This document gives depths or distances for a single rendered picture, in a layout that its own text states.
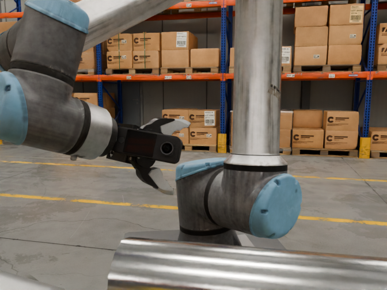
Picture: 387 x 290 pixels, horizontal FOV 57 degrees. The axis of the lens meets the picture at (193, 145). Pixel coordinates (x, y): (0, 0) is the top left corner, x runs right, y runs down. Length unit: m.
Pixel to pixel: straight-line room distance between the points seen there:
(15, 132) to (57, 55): 0.12
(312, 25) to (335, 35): 0.45
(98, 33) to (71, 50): 0.19
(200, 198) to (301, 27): 6.60
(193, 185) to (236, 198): 0.15
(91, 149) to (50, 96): 0.10
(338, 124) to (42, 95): 6.99
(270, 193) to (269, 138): 0.13
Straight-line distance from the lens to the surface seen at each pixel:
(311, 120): 7.76
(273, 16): 0.86
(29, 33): 0.55
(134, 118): 9.20
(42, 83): 0.53
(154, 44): 7.75
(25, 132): 0.52
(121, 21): 0.77
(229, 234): 0.98
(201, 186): 0.89
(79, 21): 0.57
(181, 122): 0.71
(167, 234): 1.24
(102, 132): 0.57
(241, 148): 0.81
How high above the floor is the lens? 1.22
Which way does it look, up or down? 8 degrees down
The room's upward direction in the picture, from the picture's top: straight up
